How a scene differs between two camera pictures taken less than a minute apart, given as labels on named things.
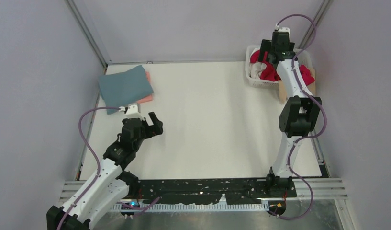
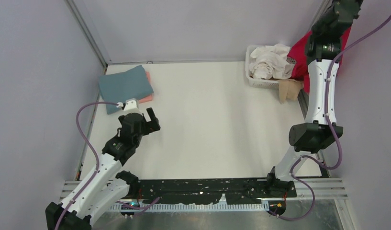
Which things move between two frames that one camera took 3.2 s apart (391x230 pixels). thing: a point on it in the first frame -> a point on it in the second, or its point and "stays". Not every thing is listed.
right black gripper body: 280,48 -> 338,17
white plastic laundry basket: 304,56 stays
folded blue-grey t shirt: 124,88 stays
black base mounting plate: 205,191 stays
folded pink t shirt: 150,97 stays
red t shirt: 270,73 -> 298,52
